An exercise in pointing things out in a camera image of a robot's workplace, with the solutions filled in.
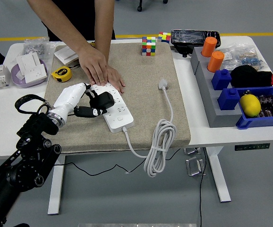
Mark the person's left hand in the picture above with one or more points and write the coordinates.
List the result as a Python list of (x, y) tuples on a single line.
[(116, 79)]

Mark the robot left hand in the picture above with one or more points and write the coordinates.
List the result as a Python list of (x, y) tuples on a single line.
[(68, 99)]

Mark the person's right hand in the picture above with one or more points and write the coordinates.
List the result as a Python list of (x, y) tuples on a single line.
[(94, 65)]

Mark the black plug adapter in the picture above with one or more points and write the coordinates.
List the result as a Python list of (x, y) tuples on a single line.
[(103, 100)]

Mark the white power strip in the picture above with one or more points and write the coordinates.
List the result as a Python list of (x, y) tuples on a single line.
[(120, 120)]

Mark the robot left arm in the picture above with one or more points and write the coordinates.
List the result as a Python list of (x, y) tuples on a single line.
[(30, 165)]

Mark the person's right forearm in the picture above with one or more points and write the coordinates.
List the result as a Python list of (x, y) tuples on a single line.
[(56, 21)]

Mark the person's left forearm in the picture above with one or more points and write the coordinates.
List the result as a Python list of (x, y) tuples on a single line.
[(104, 23)]

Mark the yellow tape measure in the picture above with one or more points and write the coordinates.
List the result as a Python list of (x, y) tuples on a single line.
[(62, 73)]

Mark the grey-brown mat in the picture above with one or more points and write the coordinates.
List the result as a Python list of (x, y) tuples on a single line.
[(146, 106)]

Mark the colourful puzzle cube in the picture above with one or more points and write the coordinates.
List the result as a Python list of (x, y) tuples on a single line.
[(164, 37), (148, 47)]

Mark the person's torso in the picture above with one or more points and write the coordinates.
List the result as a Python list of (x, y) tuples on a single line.
[(84, 14)]

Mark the purple bowl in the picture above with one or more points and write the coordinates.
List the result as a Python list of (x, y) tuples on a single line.
[(17, 81)]

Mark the plastic bag of screws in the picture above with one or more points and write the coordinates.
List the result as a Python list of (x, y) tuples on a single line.
[(36, 47)]

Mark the black office chair base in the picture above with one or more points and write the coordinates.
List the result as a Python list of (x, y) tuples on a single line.
[(139, 9)]

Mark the black plastic-wrapped box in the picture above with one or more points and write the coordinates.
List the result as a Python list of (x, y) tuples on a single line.
[(188, 37)]

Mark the grey stepped block holder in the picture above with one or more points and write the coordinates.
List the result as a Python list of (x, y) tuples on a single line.
[(207, 94)]

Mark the orange cylinder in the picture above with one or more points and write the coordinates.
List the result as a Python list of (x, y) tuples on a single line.
[(209, 47), (215, 62)]

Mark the blue block with knob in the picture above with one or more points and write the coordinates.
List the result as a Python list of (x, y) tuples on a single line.
[(221, 80), (228, 100)]

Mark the clear bags of components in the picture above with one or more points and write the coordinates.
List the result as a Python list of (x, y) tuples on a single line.
[(242, 56)]

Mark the black pouch with red end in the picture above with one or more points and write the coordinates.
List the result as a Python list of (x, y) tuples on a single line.
[(247, 76)]

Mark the yellow lemon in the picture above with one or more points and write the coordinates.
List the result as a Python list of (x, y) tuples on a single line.
[(250, 106)]

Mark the blue plastic bin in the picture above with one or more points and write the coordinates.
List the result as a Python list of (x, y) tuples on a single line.
[(261, 121)]

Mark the black table control panel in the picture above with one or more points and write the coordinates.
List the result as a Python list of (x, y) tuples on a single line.
[(252, 147)]

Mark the dark capacitors pile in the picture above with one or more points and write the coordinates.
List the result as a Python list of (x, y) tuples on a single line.
[(271, 106)]

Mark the white wall switch panel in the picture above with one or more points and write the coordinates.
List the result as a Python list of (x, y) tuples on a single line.
[(65, 55)]

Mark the white wall socket plate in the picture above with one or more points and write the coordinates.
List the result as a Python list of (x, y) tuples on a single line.
[(33, 73)]

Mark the white blank switch plate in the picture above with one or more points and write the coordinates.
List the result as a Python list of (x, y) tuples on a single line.
[(29, 60)]

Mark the silver metal bracket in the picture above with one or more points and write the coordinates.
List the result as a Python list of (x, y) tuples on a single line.
[(192, 151), (194, 166)]

